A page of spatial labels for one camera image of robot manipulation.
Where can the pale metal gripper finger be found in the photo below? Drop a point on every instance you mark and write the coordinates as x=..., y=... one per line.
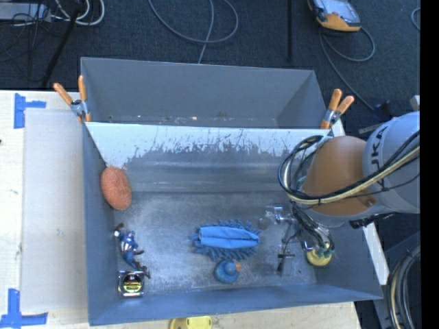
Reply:
x=264, y=223
x=274, y=210

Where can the blue fringed duster mitt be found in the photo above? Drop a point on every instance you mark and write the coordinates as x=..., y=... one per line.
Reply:
x=226, y=238

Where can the yellow round toy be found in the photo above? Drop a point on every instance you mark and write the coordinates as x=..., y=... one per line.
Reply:
x=319, y=258

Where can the blue rubber duck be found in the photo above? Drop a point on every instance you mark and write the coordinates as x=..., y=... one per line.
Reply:
x=226, y=271

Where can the grey metal bin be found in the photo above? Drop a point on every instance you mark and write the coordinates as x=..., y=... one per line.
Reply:
x=171, y=211

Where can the yellow flat round object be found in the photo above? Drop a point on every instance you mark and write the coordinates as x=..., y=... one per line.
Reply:
x=190, y=323

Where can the blue toy action figure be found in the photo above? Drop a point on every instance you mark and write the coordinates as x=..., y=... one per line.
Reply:
x=129, y=247

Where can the black and yellow tape measure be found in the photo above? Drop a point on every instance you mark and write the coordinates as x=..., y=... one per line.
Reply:
x=131, y=283

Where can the orange-brown oval scrubber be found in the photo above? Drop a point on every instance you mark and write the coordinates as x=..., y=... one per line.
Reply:
x=116, y=188

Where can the pale wood flat board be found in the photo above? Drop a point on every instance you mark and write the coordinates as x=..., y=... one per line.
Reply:
x=51, y=201

